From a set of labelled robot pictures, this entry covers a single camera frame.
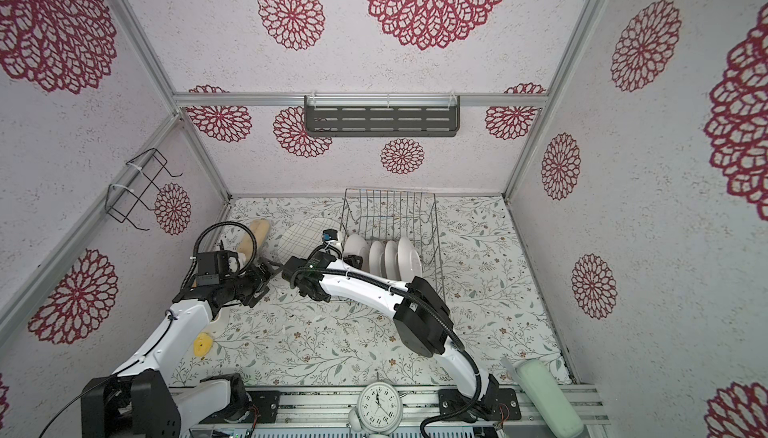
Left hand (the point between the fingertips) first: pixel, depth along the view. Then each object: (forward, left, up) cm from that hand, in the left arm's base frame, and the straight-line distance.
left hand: (277, 280), depth 85 cm
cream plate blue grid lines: (+23, -2, -10) cm, 25 cm away
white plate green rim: (+3, -37, +4) cm, 38 cm away
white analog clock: (-31, -29, -6) cm, 43 cm away
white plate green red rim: (+9, -23, +4) cm, 25 cm away
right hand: (+4, -21, +4) cm, 22 cm away
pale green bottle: (-27, -70, -7) cm, 75 cm away
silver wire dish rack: (+32, -31, -9) cm, 46 cm away
